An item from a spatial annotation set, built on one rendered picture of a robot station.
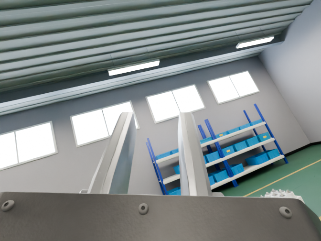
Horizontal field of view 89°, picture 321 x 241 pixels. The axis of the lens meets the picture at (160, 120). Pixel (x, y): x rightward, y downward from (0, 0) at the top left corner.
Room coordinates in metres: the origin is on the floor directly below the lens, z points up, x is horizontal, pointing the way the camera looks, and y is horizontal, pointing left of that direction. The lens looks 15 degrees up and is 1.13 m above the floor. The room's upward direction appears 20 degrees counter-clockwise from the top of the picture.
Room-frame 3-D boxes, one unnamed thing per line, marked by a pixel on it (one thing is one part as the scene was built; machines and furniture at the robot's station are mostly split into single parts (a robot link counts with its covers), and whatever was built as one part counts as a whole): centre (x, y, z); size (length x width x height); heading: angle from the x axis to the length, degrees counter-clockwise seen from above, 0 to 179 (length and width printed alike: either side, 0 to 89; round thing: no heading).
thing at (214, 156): (4.93, -0.95, 0.90); 0.50 x 0.38 x 0.21; 14
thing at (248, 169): (5.01, -1.19, 0.97); 3.68 x 0.64 x 1.94; 104
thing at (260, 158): (5.24, -2.28, 0.36); 0.50 x 0.38 x 0.21; 13
